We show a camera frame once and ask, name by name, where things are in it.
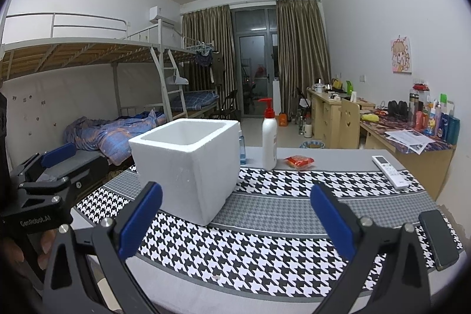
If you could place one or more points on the dark hanging clothes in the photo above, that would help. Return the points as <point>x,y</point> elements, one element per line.
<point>204,59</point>

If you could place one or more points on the blue toiletry bottle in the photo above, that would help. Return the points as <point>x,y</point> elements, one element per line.
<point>443,128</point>

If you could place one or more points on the blue liquid bottle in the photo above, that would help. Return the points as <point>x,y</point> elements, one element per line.
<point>242,152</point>

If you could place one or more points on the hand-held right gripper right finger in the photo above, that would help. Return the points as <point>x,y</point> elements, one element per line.
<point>333,222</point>

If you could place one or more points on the black folding chair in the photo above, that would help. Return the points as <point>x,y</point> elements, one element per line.
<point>230,104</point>

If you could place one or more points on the yellow pouch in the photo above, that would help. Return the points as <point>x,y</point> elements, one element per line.
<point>371,117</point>

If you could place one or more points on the houndstooth table cloth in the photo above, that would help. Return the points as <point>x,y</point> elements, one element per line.
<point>276,251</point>

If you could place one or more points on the white air conditioner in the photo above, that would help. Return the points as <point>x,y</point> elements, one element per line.
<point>163,16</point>

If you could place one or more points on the glass balcony door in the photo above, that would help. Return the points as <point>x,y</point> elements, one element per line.
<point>254,60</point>

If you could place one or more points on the blue waste bin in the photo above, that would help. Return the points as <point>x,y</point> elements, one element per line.
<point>312,144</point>

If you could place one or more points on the brown curtain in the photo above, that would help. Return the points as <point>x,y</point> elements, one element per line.
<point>303,49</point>
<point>209,34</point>

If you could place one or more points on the dark thermos flask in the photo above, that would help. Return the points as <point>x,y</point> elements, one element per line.
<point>414,110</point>

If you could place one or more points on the white pump bottle red top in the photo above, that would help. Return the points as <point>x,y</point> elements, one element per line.
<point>269,144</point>

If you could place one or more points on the printed paper sheets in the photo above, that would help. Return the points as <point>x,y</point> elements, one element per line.
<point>408,141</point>

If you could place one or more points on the person's left hand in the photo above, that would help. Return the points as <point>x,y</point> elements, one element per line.
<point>22,255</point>

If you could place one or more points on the white remote control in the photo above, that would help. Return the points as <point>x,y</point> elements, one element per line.
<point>390,172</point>

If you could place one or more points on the blue plaid blanket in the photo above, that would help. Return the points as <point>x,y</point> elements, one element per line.
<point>110,141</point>

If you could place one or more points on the white metal bunk bed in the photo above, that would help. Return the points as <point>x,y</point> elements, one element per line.
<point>198,100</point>
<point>73,54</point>

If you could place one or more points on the red box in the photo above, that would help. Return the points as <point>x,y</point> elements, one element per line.
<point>422,119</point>

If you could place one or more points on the wooden desk with drawers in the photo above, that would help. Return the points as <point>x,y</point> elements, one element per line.
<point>327,122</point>

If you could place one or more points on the cartoon wall poster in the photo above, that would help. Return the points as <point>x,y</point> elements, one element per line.
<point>401,54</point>

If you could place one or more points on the dark smartphone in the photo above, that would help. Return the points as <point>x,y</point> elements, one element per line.
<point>439,240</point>

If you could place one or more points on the red snack packet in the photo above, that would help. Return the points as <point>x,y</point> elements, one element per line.
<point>298,162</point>

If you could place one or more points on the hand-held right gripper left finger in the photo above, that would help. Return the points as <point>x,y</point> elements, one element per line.
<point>141,222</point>

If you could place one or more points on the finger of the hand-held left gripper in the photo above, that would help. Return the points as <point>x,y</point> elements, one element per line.
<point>59,154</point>
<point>88,167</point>

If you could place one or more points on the orange detergent jug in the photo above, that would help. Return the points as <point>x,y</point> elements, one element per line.
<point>283,119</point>

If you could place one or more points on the wooden desk with printed cover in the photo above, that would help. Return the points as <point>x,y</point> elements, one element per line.
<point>423,167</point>

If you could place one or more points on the white foam box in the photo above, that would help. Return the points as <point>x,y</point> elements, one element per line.
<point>184,181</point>

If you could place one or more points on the teal bottle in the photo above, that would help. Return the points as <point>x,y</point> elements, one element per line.
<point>453,130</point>

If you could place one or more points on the wooden chair with smiley cutout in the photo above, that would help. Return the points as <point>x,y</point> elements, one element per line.
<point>350,126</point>

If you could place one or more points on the white bunk bed ladder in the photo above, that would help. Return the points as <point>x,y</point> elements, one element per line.
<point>176,97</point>

